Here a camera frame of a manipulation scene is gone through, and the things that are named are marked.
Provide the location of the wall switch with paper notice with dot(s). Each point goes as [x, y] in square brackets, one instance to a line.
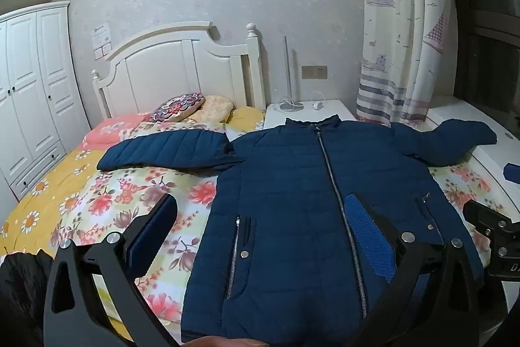
[101, 40]

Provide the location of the dark window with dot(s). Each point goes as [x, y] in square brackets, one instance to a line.
[487, 26]

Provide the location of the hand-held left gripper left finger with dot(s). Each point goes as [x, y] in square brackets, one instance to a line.
[156, 223]

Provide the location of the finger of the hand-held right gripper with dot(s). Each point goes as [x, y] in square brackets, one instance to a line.
[512, 173]
[493, 223]

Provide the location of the white desk lamp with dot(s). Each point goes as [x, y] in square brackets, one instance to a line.
[289, 105]

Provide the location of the white nightstand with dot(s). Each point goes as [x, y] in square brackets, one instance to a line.
[325, 117]

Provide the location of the printed curtain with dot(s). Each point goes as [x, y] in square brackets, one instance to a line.
[390, 46]

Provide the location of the floral bed sheet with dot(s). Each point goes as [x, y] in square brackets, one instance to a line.
[122, 200]

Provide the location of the white charger plug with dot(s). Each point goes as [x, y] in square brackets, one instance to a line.
[317, 105]

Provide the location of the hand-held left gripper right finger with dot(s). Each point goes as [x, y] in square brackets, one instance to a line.
[365, 237]

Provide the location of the blue puffer jacket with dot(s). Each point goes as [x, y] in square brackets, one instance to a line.
[292, 188]

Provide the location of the yellow pillow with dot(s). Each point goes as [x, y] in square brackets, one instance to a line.
[248, 117]

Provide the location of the round patterned cushion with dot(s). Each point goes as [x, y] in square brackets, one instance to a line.
[176, 108]

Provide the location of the wall outlet plate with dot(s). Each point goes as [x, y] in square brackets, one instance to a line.
[314, 72]

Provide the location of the white wooden headboard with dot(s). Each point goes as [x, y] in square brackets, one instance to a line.
[183, 62]

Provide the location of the white wardrobe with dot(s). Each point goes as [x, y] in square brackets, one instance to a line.
[36, 87]

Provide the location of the beige pillow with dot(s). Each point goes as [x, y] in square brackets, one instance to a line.
[213, 108]

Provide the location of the dark fuzzy cloth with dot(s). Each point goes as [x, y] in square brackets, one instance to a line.
[20, 290]

